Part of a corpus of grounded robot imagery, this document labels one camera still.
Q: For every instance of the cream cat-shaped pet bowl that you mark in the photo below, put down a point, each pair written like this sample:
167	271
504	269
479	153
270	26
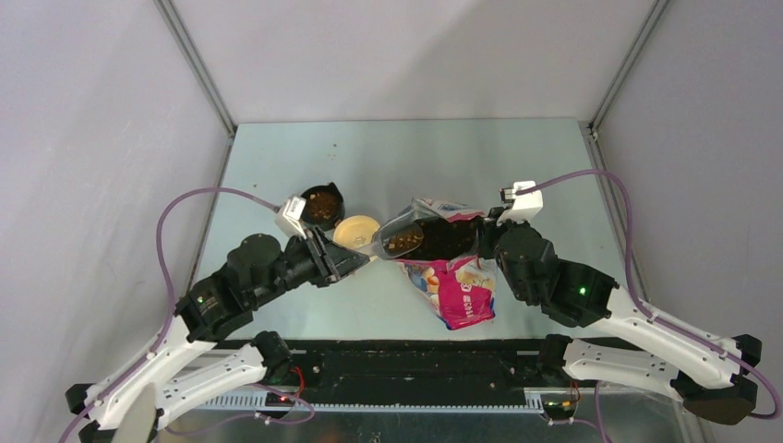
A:
355	232

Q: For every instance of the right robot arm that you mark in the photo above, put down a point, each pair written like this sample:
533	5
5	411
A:
710	375

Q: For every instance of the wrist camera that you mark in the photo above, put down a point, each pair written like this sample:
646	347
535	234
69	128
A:
522	204
288	217

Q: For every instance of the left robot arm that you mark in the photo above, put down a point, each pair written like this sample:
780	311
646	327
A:
254	274

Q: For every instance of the black cat-shaped pet bowl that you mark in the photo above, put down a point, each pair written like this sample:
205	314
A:
324	207

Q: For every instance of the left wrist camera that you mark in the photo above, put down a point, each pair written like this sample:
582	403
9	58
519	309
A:
288	217

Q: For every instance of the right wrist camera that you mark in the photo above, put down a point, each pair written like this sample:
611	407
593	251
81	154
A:
522	204

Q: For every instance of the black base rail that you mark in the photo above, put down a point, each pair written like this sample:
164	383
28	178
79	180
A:
377	373

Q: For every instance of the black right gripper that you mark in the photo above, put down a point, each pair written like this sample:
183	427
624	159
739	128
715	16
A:
489	229

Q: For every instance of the brown pet food kibble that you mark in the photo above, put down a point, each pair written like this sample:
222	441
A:
443	240

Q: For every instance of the pink blue cat food bag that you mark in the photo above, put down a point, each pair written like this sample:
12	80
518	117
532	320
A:
461	291

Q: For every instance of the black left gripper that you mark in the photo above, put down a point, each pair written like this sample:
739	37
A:
332	261

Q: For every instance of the translucent plastic scoop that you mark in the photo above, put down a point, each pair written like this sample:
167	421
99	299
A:
393	241

